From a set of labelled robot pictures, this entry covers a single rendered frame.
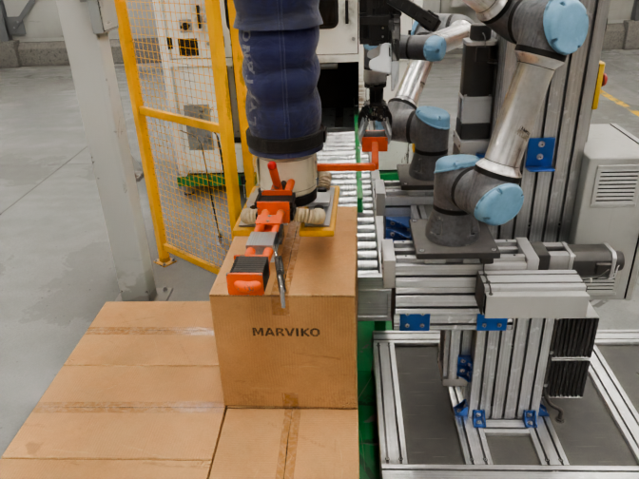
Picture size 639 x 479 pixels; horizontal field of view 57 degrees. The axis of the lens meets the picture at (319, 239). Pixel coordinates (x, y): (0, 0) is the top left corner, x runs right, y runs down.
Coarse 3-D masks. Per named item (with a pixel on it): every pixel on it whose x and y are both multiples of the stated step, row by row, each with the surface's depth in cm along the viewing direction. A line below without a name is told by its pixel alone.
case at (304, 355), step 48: (240, 240) 188; (288, 240) 187; (336, 240) 186; (288, 288) 161; (336, 288) 160; (240, 336) 166; (288, 336) 164; (336, 336) 163; (240, 384) 173; (288, 384) 172; (336, 384) 171
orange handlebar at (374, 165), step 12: (372, 144) 192; (372, 156) 182; (324, 168) 176; (336, 168) 176; (348, 168) 176; (360, 168) 176; (372, 168) 175; (288, 180) 166; (264, 216) 143; (276, 216) 143; (264, 228) 143; (276, 228) 138; (252, 252) 128; (264, 252) 128; (240, 288) 116; (252, 288) 116
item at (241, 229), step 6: (258, 186) 195; (252, 192) 191; (258, 192) 189; (246, 204) 182; (240, 216) 174; (240, 222) 169; (234, 228) 167; (240, 228) 167; (246, 228) 166; (252, 228) 166; (234, 234) 166; (240, 234) 166; (246, 234) 166
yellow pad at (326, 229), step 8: (336, 192) 188; (336, 200) 183; (304, 208) 178; (312, 208) 176; (328, 208) 176; (336, 208) 177; (328, 216) 171; (336, 216) 173; (304, 224) 167; (312, 224) 166; (320, 224) 166; (328, 224) 166; (304, 232) 164; (312, 232) 164; (320, 232) 164; (328, 232) 164
